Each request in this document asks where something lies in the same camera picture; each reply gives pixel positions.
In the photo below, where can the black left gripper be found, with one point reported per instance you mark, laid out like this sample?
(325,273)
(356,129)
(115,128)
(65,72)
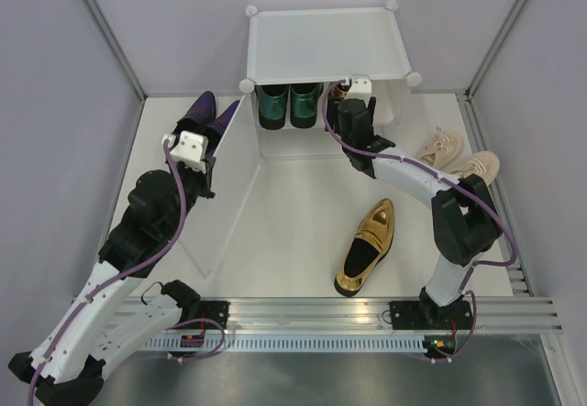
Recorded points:
(205,177)

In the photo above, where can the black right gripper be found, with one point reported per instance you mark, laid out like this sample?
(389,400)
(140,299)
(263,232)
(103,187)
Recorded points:
(371,107)

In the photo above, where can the white cabinet door panel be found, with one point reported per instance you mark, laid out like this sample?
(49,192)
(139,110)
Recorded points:
(211,222)

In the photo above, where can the green loafer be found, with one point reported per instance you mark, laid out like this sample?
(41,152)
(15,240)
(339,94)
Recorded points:
(272,103)
(304,99)

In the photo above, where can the gold pointed shoe front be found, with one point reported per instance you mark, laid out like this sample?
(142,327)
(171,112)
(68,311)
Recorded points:
(370,245)

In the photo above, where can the gold pointed shoe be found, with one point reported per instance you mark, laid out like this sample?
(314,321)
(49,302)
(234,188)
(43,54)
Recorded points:
(339,92)
(370,245)

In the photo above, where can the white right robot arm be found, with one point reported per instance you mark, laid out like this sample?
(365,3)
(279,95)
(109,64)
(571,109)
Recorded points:
(465,223)

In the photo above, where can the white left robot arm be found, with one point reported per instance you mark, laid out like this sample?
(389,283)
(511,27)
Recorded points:
(71,365)

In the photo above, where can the white plastic shoe cabinet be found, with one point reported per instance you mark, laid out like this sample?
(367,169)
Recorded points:
(327,45)

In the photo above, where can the purple loafer right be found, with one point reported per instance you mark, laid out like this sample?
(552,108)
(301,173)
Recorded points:
(216,130)

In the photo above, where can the purple loafer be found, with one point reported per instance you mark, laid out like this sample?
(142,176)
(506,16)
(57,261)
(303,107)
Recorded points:
(216,130)
(201,114)

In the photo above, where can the purple loafer left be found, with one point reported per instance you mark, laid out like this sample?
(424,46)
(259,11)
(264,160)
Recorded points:
(201,114)

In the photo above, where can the beige sneaker rear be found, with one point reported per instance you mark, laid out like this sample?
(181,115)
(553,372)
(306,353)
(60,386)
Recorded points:
(442,149)

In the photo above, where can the beige sneaker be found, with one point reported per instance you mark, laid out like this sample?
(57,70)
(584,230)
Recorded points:
(442,149)
(484,164)

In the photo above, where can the beige sneaker front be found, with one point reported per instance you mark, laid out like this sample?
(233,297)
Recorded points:
(484,164)

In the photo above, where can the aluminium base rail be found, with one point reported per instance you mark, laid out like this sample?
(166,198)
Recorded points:
(370,316)

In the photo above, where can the white slotted cable duct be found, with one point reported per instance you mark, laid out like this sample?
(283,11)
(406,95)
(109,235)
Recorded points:
(291,343)

